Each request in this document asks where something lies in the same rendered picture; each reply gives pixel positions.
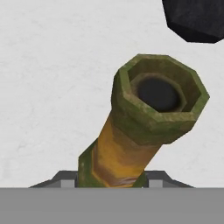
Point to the black faceted bottle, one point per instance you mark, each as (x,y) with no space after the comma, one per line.
(195,17)

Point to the green and yellow glass bottle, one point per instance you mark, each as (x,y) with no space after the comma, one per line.
(140,125)

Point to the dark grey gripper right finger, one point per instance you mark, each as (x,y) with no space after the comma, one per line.
(162,179)

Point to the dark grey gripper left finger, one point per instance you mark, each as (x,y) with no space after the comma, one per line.
(62,179)

